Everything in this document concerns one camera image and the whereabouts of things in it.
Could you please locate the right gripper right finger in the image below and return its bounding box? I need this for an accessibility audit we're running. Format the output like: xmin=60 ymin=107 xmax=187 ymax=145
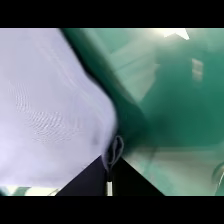
xmin=112 ymin=155 xmax=166 ymax=197

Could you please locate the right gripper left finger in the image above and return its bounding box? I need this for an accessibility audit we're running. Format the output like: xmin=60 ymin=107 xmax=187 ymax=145
xmin=55 ymin=155 xmax=110 ymax=197

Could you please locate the purple shirt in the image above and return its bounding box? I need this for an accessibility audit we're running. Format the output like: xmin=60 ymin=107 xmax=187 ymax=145
xmin=0 ymin=28 xmax=125 ymax=192

